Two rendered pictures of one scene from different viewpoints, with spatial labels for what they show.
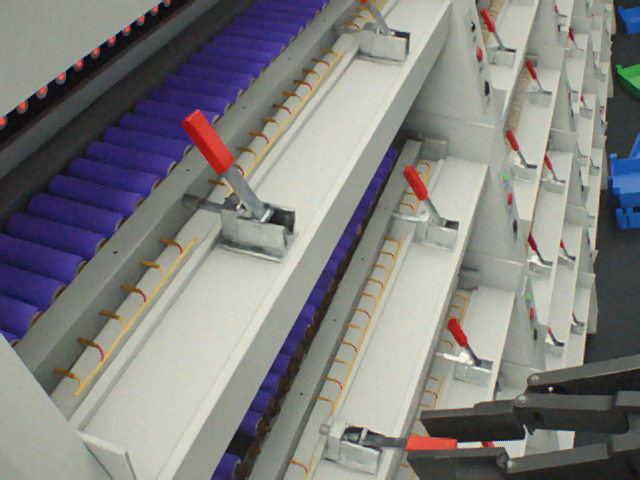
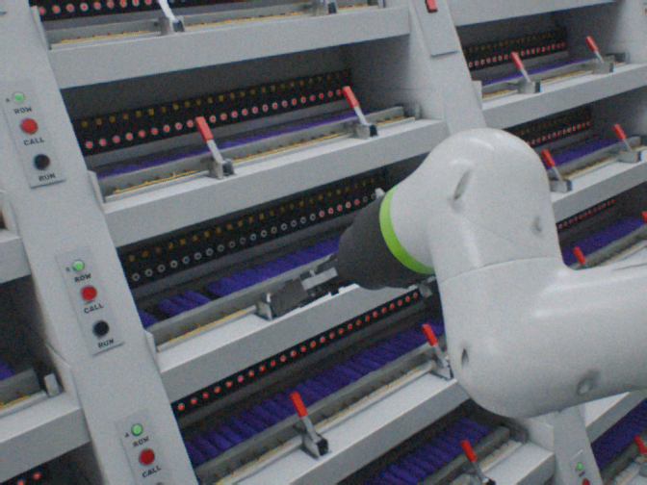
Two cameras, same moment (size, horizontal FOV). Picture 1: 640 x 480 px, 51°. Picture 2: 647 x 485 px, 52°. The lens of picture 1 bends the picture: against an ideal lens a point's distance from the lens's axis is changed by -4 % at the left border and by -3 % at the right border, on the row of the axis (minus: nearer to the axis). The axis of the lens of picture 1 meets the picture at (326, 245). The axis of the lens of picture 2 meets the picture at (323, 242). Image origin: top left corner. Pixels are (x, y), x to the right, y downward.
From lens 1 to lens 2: 0.68 m
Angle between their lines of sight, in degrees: 37
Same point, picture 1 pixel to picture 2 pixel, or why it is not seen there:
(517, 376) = (537, 432)
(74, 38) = (135, 68)
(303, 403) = (256, 288)
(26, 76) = (112, 73)
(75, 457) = (82, 174)
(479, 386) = (443, 380)
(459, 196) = not seen: hidden behind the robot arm
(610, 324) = not seen: outside the picture
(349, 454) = (261, 309)
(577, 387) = not seen: hidden behind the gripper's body
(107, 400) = (124, 198)
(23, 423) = (68, 153)
